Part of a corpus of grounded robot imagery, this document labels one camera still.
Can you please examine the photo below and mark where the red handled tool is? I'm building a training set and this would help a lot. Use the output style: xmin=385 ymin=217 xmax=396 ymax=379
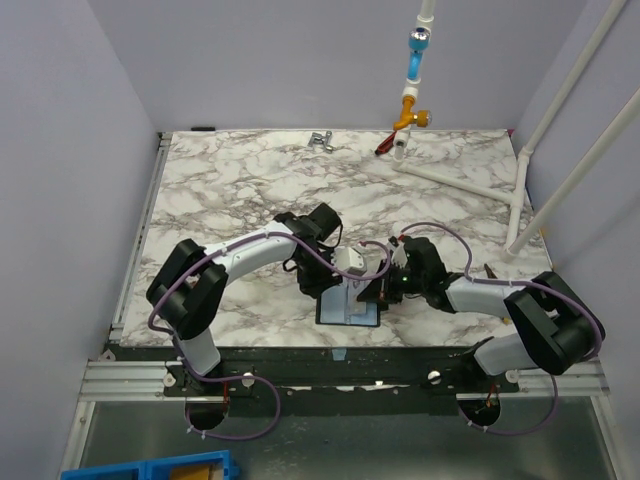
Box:
xmin=375 ymin=131 xmax=396 ymax=156

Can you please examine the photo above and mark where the orange pipe valve fitting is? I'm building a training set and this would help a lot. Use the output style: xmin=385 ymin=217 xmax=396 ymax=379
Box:
xmin=393 ymin=95 xmax=432 ymax=131

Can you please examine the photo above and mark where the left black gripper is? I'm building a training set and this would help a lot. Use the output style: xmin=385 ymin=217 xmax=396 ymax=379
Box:
xmin=295 ymin=249 xmax=343 ymax=300

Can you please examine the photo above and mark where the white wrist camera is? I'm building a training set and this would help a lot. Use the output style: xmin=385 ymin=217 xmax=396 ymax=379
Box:
xmin=333 ymin=247 xmax=368 ymax=277
xmin=387 ymin=236 xmax=407 ymax=268

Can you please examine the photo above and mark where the brown brass pipe fitting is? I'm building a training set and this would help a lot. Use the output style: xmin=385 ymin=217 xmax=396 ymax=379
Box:
xmin=484 ymin=264 xmax=498 ymax=280

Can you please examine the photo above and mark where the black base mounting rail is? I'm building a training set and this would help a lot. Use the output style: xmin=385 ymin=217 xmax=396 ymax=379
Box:
xmin=164 ymin=347 xmax=519 ymax=417

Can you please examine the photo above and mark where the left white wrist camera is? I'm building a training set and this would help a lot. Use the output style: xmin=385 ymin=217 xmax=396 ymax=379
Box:
xmin=333 ymin=247 xmax=368 ymax=277

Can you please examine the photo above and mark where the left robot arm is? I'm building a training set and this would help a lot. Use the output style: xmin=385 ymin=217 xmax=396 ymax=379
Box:
xmin=146 ymin=203 xmax=342 ymax=395

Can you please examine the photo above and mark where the black leather card holder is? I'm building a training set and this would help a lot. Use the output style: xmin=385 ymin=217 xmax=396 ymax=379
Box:
xmin=315 ymin=288 xmax=380 ymax=328

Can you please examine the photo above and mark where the silver metal clamp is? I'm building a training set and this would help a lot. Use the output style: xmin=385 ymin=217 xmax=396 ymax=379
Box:
xmin=308 ymin=131 xmax=335 ymax=153

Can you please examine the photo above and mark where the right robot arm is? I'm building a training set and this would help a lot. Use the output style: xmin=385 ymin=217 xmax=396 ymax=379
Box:
xmin=357 ymin=235 xmax=605 ymax=392

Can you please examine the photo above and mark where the blue plastic bin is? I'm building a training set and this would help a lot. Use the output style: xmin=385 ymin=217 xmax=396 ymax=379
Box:
xmin=60 ymin=450 xmax=240 ymax=480

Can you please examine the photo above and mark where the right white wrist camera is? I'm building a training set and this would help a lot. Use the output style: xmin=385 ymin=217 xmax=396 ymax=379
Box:
xmin=387 ymin=236 xmax=407 ymax=268

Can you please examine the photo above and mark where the white PVC pipe frame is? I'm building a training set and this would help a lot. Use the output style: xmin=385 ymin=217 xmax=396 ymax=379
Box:
xmin=391 ymin=1 xmax=639 ymax=263

